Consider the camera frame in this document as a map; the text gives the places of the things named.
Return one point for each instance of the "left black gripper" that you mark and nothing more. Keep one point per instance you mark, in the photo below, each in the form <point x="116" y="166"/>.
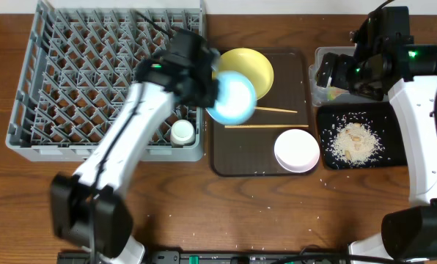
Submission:
<point x="207" y="86"/>

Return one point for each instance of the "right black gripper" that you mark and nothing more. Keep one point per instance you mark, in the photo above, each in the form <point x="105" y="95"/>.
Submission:
<point x="342" y="63"/>

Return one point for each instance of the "light blue bowl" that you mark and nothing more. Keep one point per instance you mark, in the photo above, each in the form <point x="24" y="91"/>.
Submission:
<point x="236" y="99"/>

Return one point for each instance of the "white paper cup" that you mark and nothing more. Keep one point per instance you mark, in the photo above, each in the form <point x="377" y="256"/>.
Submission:
<point x="182" y="133"/>

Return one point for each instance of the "wrapper waste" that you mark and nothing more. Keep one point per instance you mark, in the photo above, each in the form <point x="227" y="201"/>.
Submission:
<point x="334" y="92"/>

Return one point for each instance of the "white pink-rimmed bowl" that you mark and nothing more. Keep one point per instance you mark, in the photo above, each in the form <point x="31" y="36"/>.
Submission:
<point x="296" y="151"/>

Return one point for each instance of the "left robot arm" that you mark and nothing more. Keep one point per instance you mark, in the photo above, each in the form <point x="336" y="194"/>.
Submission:
<point x="88" y="208"/>

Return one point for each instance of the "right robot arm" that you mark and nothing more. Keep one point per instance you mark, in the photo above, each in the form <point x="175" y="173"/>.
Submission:
<point x="411" y="234"/>

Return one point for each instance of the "clear plastic waste bin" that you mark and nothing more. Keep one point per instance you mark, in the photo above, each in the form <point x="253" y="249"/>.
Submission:
<point x="319" y="94"/>

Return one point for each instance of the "black waste tray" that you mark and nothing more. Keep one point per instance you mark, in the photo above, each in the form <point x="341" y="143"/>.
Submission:
<point x="384" y="123"/>

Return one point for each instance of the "yellow plate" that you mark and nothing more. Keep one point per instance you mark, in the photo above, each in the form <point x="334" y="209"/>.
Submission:
<point x="250" y="63"/>

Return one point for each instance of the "lower wooden chopstick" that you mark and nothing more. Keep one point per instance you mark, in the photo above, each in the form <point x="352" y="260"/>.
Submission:
<point x="265" y="126"/>

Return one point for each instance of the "wooden chopstick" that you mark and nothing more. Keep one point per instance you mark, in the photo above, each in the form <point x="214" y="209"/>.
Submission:
<point x="275" y="110"/>
<point x="265" y="126"/>

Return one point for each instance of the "upper wooden chopstick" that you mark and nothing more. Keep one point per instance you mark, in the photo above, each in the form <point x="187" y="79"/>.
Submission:
<point x="275" y="110"/>

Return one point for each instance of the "rice and food scraps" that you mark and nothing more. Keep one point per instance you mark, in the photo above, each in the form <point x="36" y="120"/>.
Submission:
<point x="348" y="141"/>

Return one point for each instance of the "dark brown serving tray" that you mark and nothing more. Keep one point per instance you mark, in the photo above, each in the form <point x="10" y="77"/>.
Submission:
<point x="248" y="152"/>

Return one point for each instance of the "grey plastic dish rack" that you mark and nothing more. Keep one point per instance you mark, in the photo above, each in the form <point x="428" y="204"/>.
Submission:
<point x="76" y="72"/>

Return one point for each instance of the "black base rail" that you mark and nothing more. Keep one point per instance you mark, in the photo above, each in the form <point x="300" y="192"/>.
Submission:
<point x="172" y="257"/>

